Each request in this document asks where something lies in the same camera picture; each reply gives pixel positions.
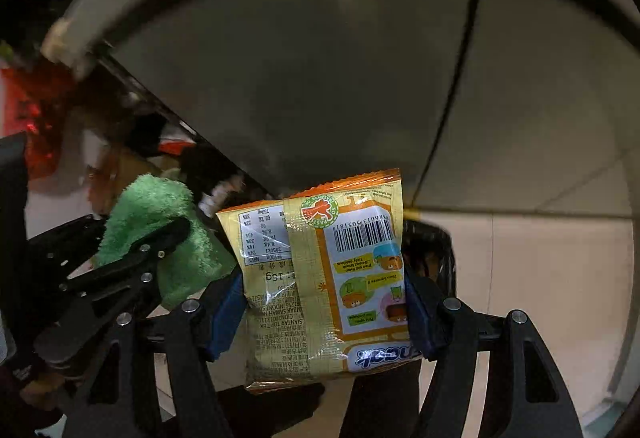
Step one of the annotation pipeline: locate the black floor cable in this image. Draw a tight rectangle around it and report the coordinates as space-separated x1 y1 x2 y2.
410 0 483 214

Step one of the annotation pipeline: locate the green fluffy cloth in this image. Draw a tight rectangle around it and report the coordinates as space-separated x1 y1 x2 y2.
95 174 236 311

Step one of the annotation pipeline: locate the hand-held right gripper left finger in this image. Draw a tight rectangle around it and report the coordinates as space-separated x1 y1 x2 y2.
57 264 250 438

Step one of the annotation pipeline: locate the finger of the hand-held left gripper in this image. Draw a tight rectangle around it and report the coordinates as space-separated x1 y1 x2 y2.
32 217 193 366
25 214 108 281

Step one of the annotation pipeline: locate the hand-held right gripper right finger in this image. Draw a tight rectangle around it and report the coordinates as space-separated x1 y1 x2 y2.
402 263 586 438

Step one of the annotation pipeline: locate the yellow orange snack packet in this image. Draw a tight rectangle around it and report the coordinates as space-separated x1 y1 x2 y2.
216 168 426 394

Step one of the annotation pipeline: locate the red plastic bag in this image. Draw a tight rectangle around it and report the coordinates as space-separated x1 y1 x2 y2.
0 63 76 179

